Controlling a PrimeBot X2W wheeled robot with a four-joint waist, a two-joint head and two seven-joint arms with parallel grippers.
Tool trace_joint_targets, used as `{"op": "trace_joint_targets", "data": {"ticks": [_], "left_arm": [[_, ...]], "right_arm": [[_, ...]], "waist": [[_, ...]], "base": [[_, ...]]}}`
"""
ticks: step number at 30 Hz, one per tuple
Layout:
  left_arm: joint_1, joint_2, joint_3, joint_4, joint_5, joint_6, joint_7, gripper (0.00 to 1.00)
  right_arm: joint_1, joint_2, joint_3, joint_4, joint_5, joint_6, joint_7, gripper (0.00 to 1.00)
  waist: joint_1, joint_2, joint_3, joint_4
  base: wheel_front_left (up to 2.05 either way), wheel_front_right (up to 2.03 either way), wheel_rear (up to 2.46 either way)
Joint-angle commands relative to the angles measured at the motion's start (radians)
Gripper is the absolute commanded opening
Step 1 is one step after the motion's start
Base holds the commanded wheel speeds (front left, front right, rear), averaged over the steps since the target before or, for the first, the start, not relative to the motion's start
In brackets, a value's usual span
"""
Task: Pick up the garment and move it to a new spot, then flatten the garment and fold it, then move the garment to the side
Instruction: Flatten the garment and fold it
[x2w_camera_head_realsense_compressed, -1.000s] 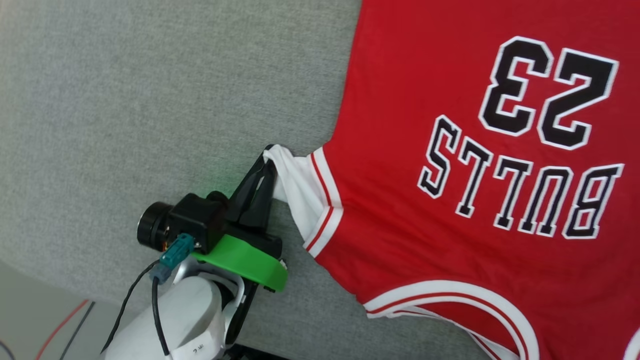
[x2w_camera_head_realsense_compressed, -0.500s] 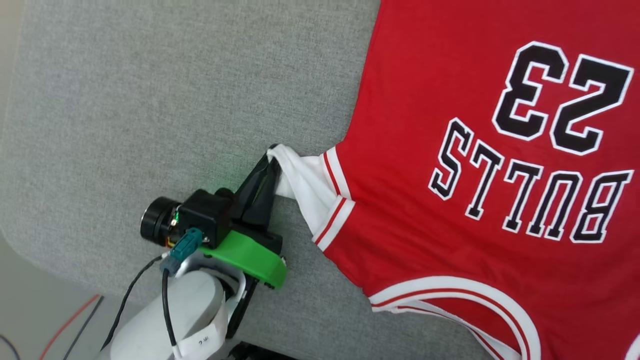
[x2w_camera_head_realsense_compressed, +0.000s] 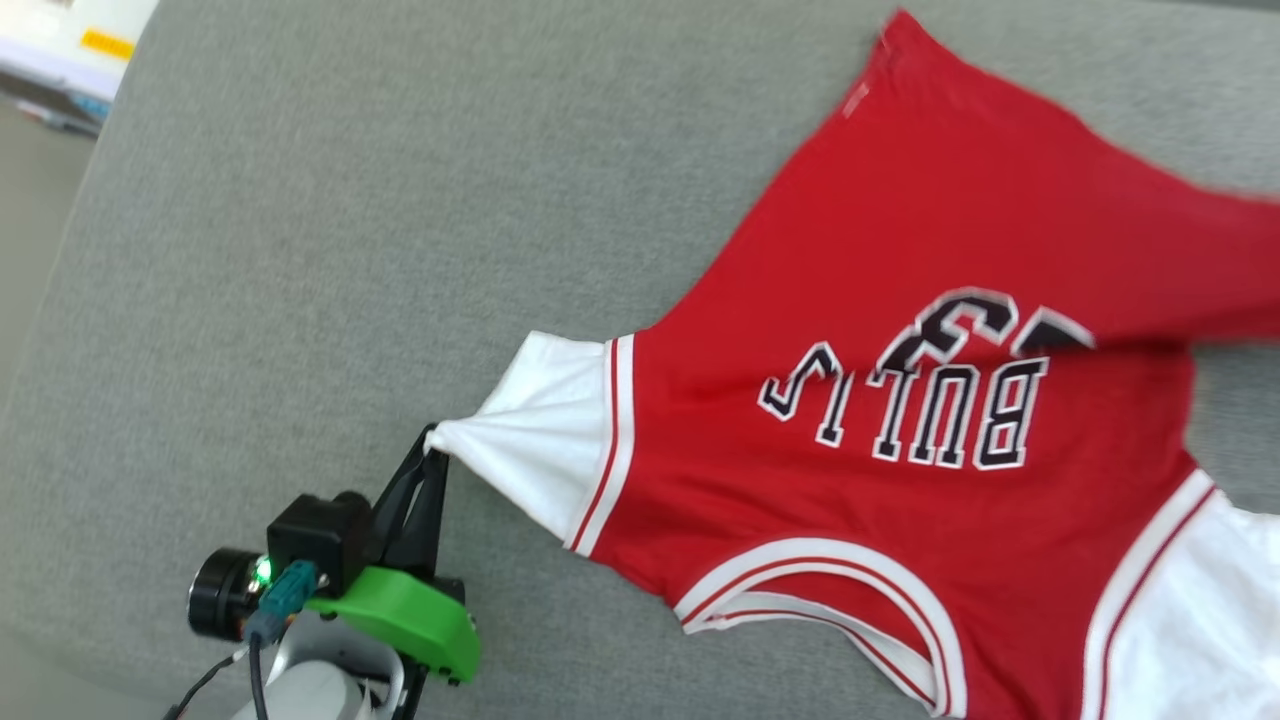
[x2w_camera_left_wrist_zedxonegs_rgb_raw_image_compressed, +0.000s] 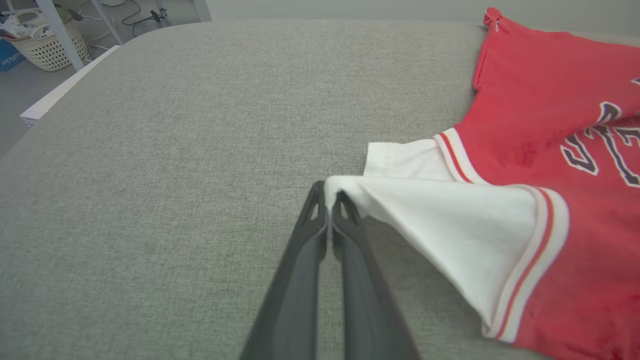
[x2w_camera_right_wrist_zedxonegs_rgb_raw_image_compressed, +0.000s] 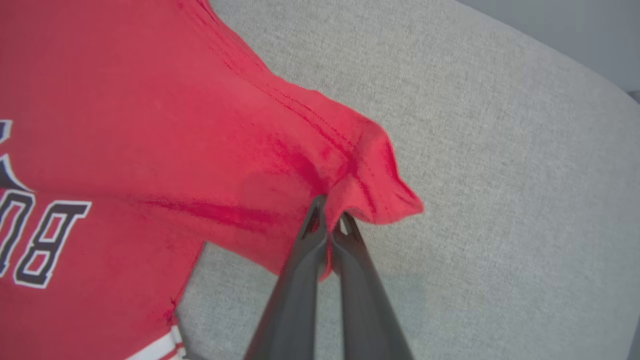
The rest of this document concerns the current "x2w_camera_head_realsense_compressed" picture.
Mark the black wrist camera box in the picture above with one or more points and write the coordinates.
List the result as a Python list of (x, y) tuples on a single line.
[(320, 535)]

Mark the white items at table edge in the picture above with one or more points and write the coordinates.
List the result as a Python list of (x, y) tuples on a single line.
[(60, 30)]

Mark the grey fabric sofa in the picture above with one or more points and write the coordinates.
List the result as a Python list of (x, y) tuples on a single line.
[(300, 250)]

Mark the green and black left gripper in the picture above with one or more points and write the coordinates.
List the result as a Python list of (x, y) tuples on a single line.
[(410, 620)]

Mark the red and white basketball jersey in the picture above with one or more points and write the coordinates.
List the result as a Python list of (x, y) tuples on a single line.
[(900, 250)]

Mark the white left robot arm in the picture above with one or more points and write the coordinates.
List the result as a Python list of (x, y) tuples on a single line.
[(320, 695)]

